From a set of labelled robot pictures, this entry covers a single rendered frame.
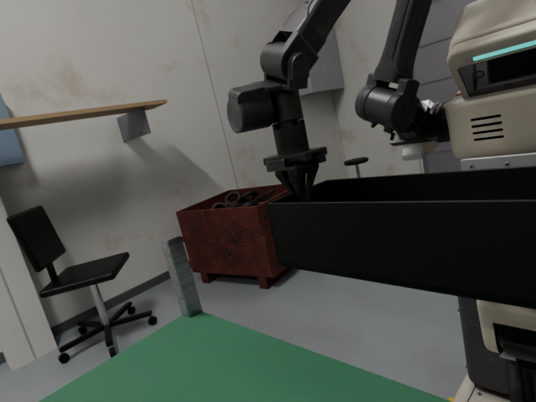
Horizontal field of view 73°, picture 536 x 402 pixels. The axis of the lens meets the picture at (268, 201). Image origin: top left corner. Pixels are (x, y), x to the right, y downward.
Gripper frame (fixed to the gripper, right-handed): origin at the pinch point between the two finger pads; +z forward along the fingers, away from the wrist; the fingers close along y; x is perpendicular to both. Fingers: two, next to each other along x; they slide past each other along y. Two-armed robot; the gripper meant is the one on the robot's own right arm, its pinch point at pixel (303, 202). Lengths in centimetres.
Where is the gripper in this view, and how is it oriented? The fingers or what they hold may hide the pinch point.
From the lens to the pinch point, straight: 66.1
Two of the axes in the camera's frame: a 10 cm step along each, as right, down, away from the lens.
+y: 6.9, 0.0, -7.3
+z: 2.0, 9.6, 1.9
